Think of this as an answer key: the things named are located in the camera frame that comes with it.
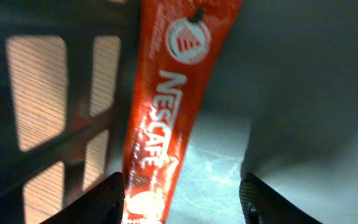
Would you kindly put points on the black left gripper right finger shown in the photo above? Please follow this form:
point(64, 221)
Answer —
point(261, 204)

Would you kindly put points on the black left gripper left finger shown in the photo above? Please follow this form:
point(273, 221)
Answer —
point(102, 204)

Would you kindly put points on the red Nescafe stick sachet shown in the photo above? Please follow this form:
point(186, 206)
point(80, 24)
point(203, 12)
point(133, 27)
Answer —
point(179, 44)

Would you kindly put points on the grey plastic mesh basket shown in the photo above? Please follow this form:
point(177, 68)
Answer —
point(282, 103)

